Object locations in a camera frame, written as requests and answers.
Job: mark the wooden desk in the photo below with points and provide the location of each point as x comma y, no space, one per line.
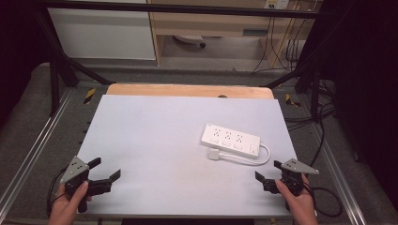
212,23

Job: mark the aluminium floor rail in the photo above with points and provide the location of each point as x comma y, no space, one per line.
341,178
34,146

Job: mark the dark curtain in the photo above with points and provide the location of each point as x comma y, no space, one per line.
15,47
366,78

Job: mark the office chair base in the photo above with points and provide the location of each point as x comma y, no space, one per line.
189,40

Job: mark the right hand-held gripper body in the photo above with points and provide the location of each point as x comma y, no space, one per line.
292,178

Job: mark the person's right hand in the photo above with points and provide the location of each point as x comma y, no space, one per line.
298,207

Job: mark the black metal frame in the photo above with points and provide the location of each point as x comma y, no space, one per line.
187,11

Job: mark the white cabinet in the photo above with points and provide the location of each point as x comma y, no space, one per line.
103,34

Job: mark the yellow black hazard tape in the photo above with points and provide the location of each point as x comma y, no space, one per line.
291,100
89,96

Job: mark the white power strip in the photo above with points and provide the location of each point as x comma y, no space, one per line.
230,140

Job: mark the white wall outlet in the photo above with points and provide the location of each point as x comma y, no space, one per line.
277,3

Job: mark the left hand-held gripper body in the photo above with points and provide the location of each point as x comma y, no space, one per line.
74,170

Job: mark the wooden table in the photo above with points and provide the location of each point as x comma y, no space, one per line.
187,90

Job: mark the person's left hand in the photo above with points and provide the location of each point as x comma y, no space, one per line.
67,206

